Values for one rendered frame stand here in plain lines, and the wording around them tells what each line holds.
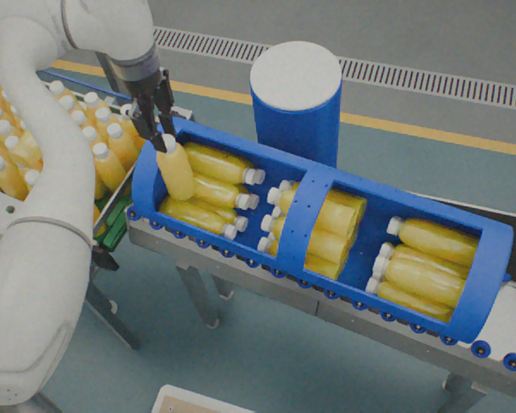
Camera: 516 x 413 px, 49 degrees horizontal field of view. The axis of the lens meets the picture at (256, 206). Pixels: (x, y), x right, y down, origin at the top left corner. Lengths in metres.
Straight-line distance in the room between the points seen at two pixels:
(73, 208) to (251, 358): 1.81
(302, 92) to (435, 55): 1.70
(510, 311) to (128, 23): 1.13
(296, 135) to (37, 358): 1.31
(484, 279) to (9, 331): 0.94
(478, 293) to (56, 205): 0.88
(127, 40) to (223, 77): 2.24
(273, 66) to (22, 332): 1.35
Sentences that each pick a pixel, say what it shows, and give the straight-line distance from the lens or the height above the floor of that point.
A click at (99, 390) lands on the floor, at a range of 2.54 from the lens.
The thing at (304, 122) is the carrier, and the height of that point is 0.97.
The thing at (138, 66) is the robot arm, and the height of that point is 1.61.
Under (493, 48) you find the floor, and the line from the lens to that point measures 3.45.
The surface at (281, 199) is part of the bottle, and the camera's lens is 1.35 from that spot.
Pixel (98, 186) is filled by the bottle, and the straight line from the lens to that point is 1.74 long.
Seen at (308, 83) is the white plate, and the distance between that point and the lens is 1.76.
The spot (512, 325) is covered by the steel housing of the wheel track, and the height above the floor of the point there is 0.93.
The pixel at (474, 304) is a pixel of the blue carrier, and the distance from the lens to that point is 1.27.
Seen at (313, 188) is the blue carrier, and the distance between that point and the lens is 1.30.
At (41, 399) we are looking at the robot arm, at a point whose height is 1.48.
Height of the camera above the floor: 2.34
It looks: 60 degrees down
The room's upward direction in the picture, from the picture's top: 10 degrees counter-clockwise
